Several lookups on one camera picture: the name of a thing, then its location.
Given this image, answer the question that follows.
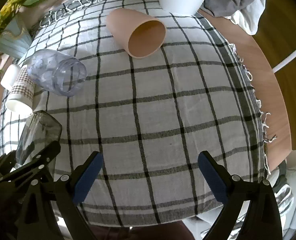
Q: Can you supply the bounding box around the smoky grey square glass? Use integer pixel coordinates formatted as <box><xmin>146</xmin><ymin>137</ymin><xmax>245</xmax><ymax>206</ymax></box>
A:
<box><xmin>16</xmin><ymin>110</ymin><xmax>62</xmax><ymax>165</ymax></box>

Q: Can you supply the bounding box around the checkered grey tablecloth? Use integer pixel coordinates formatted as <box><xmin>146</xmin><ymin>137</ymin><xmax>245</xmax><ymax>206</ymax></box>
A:
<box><xmin>0</xmin><ymin>0</ymin><xmax>278</xmax><ymax>228</ymax></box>

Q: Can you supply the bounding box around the white plastic cup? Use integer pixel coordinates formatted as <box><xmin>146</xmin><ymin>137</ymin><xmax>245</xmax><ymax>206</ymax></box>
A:
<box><xmin>0</xmin><ymin>64</ymin><xmax>21</xmax><ymax>91</ymax></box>

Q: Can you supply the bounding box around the pink plastic cup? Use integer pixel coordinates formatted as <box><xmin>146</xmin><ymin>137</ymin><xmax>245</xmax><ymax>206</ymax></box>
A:
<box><xmin>106</xmin><ymin>8</ymin><xmax>166</xmax><ymax>59</ymax></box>

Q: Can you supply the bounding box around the clear blue patterned glass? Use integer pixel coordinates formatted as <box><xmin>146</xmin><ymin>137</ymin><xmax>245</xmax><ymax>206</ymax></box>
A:
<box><xmin>23</xmin><ymin>49</ymin><xmax>87</xmax><ymax>97</ymax></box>

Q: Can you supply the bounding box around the blue ribbed flower pot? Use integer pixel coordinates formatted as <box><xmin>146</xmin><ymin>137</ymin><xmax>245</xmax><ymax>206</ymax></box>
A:
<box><xmin>0</xmin><ymin>15</ymin><xmax>32</xmax><ymax>59</ymax></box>

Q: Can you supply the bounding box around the plaid paper cup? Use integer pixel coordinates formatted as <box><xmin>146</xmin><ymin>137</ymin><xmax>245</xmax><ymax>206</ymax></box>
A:
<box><xmin>5</xmin><ymin>64</ymin><xmax>35</xmax><ymax>116</ymax></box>

